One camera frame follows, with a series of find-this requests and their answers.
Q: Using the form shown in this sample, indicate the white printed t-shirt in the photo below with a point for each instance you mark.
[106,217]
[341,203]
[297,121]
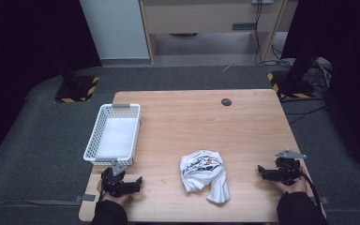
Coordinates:
[200,175]

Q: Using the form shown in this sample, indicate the dark curtain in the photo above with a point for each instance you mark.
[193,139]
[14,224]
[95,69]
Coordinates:
[350,62]

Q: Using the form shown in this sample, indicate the white cabinet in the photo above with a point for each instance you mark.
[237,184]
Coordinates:
[115,28]

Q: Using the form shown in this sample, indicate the grey tape strip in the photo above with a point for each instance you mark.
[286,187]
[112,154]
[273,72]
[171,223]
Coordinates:
[324,200]
[86,198]

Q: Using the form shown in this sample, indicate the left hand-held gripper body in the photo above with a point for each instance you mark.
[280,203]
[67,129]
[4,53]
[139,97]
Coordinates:
[112,182]

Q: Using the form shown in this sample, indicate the person's right hand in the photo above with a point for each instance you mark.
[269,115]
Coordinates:
[293,187]

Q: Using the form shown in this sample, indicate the black stand with striped base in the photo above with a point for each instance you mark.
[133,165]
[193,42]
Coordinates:
[293,84]
[78,87]

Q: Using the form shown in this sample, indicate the white perforated plastic basket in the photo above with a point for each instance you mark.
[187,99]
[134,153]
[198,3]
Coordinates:
[93,146]

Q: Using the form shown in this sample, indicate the dark round table grommet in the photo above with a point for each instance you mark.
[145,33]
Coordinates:
[226,102]

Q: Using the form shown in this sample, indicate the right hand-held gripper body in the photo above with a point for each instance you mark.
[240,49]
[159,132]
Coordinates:
[286,170]

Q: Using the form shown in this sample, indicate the person's left hand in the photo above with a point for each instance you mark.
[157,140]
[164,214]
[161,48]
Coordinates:
[112,198]

